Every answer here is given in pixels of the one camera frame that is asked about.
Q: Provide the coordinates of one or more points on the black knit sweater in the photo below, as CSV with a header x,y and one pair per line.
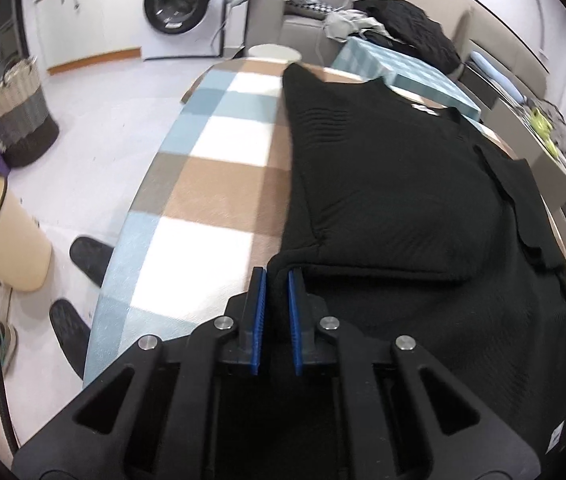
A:
x,y
403,185

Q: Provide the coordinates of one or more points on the dark door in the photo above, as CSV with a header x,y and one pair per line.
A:
x,y
8,25

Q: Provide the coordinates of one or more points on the cream waste bin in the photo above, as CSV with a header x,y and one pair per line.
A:
x,y
13,245

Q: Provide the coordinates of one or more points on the light grey clothes pile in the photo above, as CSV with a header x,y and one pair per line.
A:
x,y
348,22

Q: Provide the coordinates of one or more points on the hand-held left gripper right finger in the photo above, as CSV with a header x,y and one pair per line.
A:
x,y
295,320

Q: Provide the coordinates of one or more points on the teal checkered cloth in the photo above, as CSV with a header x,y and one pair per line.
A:
x,y
403,70

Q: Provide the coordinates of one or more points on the light blue pillow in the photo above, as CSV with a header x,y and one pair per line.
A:
x,y
493,72

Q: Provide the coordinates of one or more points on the white round stool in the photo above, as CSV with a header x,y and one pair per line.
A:
x,y
273,51

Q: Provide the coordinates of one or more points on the houndstooth cushion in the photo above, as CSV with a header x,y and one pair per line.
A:
x,y
308,8

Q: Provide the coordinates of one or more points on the yellow-green cloth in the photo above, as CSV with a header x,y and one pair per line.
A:
x,y
543,122

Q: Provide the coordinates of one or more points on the white cabinet with wooden trim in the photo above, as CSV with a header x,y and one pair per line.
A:
x,y
88,20

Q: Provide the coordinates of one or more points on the checkered blanket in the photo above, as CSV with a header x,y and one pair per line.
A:
x,y
213,180

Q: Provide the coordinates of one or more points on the woven laundry basket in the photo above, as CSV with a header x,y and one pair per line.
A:
x,y
18,115

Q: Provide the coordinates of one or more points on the white washing machine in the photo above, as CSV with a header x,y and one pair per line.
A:
x,y
178,0

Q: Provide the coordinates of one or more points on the grey sofa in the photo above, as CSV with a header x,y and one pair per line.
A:
x,y
263,25

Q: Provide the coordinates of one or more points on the black slipper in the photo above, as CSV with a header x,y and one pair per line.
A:
x,y
90,257
68,330

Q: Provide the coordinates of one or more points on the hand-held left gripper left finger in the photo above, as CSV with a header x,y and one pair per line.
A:
x,y
258,320

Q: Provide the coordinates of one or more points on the black jacket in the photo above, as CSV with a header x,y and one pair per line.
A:
x,y
413,25

